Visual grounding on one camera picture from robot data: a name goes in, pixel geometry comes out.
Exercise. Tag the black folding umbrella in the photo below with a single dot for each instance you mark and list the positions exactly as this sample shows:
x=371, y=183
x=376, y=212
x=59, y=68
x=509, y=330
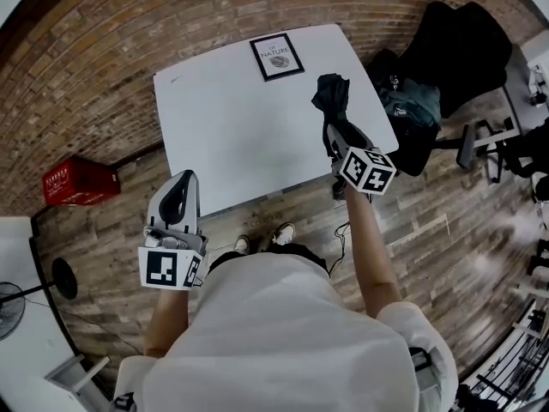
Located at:
x=332, y=97

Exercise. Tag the person's left shoe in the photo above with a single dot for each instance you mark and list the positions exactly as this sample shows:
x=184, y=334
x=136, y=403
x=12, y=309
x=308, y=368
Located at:
x=242, y=244

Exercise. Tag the person's black shorts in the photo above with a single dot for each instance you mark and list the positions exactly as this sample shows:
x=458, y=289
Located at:
x=309, y=253

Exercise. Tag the black metal railing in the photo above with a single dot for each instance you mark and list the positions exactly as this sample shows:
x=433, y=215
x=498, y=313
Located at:
x=514, y=350

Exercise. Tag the black framed picture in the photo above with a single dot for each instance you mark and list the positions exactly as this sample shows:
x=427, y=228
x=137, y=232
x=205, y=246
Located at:
x=277, y=57

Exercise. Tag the black standing fan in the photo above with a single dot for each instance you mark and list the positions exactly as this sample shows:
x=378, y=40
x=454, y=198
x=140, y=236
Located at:
x=64, y=278

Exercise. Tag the red plastic crate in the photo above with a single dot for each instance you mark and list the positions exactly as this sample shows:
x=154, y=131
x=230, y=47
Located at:
x=81, y=183

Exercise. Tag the dark green bag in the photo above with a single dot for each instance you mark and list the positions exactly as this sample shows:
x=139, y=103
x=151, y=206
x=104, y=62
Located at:
x=412, y=101

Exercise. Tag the white table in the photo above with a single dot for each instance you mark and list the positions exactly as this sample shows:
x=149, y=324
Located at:
x=240, y=127

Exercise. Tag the person's right shoe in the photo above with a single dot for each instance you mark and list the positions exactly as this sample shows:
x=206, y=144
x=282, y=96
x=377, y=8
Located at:
x=284, y=233

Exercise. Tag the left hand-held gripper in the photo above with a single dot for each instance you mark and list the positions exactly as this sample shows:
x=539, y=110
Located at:
x=162, y=268

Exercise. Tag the person's right forearm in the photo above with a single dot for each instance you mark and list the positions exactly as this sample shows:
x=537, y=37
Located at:
x=369, y=247

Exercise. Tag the black mesh office chair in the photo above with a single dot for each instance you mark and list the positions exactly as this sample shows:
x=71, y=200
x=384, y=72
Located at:
x=527, y=148

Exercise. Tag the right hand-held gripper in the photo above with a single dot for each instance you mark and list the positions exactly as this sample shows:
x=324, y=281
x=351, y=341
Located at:
x=369, y=172

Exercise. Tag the person's left forearm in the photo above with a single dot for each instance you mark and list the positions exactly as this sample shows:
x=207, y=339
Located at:
x=165, y=320

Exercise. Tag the black bag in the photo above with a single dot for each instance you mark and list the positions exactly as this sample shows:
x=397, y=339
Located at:
x=381, y=71

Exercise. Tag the person's shoe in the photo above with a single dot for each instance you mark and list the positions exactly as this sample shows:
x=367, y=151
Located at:
x=242, y=244
x=284, y=233

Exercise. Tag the person's white shirt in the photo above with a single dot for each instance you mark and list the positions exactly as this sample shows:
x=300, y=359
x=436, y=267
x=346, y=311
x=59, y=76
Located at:
x=274, y=337

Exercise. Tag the white office desk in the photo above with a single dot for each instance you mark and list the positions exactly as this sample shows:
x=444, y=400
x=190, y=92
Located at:
x=523, y=80
x=25, y=367

